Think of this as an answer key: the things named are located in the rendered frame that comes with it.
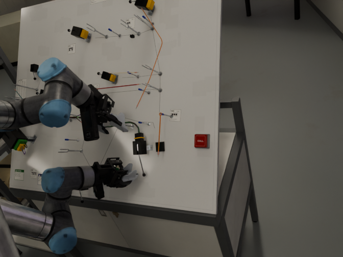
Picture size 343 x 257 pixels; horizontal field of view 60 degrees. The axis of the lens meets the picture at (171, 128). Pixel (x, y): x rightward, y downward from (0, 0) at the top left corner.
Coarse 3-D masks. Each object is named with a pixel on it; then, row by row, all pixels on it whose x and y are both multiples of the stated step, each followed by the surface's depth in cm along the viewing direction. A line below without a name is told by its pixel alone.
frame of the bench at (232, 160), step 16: (224, 128) 166; (240, 144) 152; (224, 176) 137; (224, 192) 130; (224, 208) 124; (256, 208) 198; (224, 224) 124; (80, 240) 184; (224, 240) 128; (240, 240) 153; (80, 256) 208; (160, 256) 160; (224, 256) 137
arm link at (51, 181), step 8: (48, 168) 91; (56, 168) 91; (64, 168) 92; (72, 168) 94; (80, 168) 96; (48, 176) 88; (56, 176) 89; (64, 176) 90; (72, 176) 92; (80, 176) 94; (48, 184) 88; (56, 184) 88; (64, 184) 90; (72, 184) 92; (80, 184) 94; (48, 192) 89; (56, 192) 91; (64, 192) 92
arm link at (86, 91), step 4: (84, 84) 90; (84, 88) 89; (88, 88) 91; (80, 92) 88; (84, 92) 89; (88, 92) 90; (76, 96) 88; (80, 96) 88; (84, 96) 89; (88, 96) 90; (72, 100) 89; (76, 100) 89; (80, 100) 89; (84, 100) 90; (72, 104) 91; (76, 104) 90; (80, 104) 90
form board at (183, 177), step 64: (64, 0) 155; (128, 0) 138; (192, 0) 124; (128, 64) 135; (192, 64) 122; (64, 128) 149; (128, 128) 133; (192, 128) 120; (128, 192) 130; (192, 192) 118
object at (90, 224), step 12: (36, 204) 173; (72, 216) 166; (84, 216) 161; (96, 216) 156; (108, 216) 151; (84, 228) 171; (96, 228) 165; (108, 228) 160; (96, 240) 175; (108, 240) 170; (120, 240) 164
